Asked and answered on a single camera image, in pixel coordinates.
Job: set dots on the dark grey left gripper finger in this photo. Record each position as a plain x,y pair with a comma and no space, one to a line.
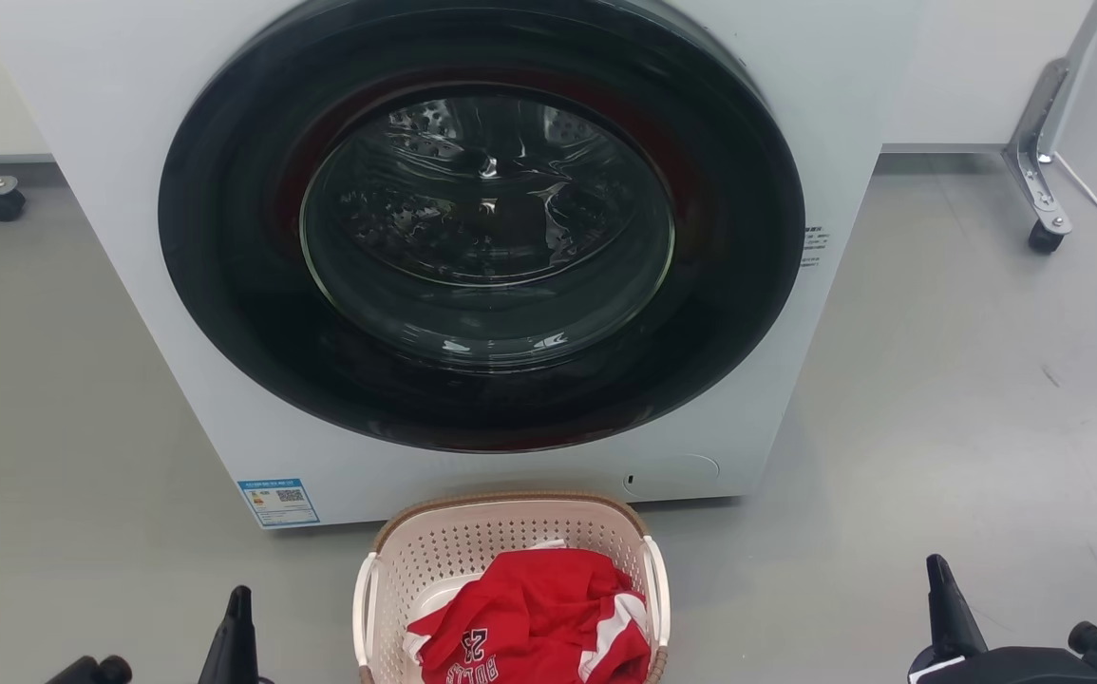
233,646

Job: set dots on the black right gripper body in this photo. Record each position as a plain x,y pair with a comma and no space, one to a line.
1032,670

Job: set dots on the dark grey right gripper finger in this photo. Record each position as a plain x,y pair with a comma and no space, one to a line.
952,617

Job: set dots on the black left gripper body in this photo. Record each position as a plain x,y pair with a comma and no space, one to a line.
92,673

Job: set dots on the cream perforated laundry basket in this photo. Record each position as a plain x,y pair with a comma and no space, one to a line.
453,551

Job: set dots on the blue energy label sticker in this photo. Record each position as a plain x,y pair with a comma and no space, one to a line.
278,502

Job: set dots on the red basketball jersey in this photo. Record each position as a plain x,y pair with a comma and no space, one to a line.
529,617

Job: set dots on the round filter cover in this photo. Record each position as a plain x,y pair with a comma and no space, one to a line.
673,472

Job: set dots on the black caster wheel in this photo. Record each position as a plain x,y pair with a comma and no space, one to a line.
1045,237
2,204

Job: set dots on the small text sticker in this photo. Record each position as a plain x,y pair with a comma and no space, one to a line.
814,247

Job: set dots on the black round washing machine door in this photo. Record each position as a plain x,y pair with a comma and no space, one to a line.
225,237

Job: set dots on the white washing machine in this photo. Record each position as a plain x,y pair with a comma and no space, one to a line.
111,114

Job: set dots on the metal caster frame right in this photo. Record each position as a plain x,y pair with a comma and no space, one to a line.
1032,142

